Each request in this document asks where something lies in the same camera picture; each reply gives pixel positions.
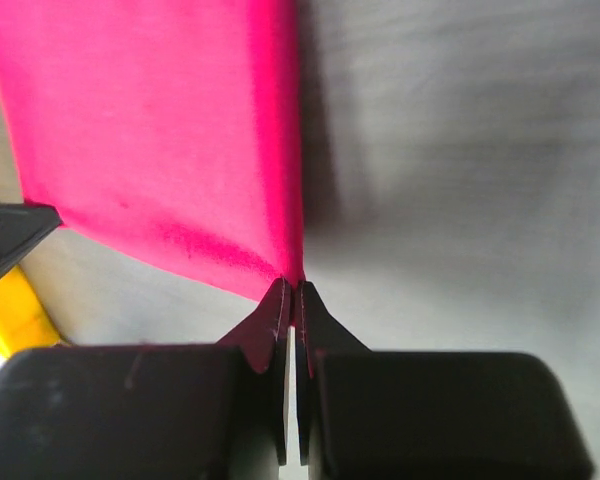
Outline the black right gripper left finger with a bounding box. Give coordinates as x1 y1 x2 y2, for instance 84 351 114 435
0 279 291 479

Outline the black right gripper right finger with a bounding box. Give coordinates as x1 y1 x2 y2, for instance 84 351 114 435
294 282 595 479

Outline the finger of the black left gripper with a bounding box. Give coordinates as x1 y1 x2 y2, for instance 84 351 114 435
0 203 62 279

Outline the pink t-shirt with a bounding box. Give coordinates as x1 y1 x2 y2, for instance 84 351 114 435
0 1 304 300

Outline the yellow plastic bin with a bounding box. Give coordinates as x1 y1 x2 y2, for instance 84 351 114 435
0 266 63 358

